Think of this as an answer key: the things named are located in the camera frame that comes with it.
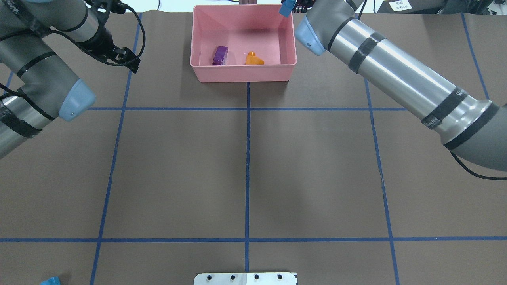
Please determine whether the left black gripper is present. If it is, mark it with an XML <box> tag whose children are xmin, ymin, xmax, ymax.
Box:
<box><xmin>81</xmin><ymin>30</ymin><xmax>141</xmax><ymax>74</ymax></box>

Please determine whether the purple toy block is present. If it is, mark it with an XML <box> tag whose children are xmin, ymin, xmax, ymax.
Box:
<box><xmin>212</xmin><ymin>46</ymin><xmax>229</xmax><ymax>66</ymax></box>

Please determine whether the orange toy block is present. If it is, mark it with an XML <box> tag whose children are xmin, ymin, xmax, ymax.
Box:
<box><xmin>245</xmin><ymin>51</ymin><xmax>265</xmax><ymax>65</ymax></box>

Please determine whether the small blue toy block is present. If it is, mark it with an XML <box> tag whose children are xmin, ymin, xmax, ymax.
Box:
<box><xmin>278</xmin><ymin>0</ymin><xmax>297</xmax><ymax>17</ymax></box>

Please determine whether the long blue toy block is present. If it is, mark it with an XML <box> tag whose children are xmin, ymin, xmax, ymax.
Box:
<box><xmin>40</xmin><ymin>276</ymin><xmax>61</xmax><ymax>285</ymax></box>

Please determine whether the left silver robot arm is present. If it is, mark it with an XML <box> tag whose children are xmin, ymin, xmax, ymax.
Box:
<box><xmin>1</xmin><ymin>0</ymin><xmax>145</xmax><ymax>157</ymax></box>

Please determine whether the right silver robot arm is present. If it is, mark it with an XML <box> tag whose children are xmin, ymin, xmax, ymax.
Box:
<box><xmin>295</xmin><ymin>0</ymin><xmax>507</xmax><ymax>171</ymax></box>

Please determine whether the pink plastic box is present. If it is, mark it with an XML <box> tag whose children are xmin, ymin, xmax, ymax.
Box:
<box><xmin>190</xmin><ymin>4</ymin><xmax>297</xmax><ymax>83</ymax></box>

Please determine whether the blue tape line crosswise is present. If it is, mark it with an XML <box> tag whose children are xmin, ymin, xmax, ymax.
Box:
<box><xmin>0</xmin><ymin>106</ymin><xmax>412</xmax><ymax>112</ymax></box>

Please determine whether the blue tape line lengthwise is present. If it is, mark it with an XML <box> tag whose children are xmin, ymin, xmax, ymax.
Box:
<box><xmin>244</xmin><ymin>82</ymin><xmax>251</xmax><ymax>272</ymax></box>

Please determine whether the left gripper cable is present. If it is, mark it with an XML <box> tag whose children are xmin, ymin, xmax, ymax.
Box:
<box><xmin>0</xmin><ymin>0</ymin><xmax>146</xmax><ymax>68</ymax></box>

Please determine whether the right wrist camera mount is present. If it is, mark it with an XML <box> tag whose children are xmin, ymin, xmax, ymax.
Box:
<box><xmin>293</xmin><ymin>0</ymin><xmax>316</xmax><ymax>14</ymax></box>

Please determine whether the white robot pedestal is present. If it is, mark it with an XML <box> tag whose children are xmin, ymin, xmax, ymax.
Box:
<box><xmin>193</xmin><ymin>272</ymin><xmax>299</xmax><ymax>285</ymax></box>

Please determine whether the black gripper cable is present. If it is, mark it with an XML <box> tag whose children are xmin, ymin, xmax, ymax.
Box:
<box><xmin>450</xmin><ymin>150</ymin><xmax>507</xmax><ymax>181</ymax></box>

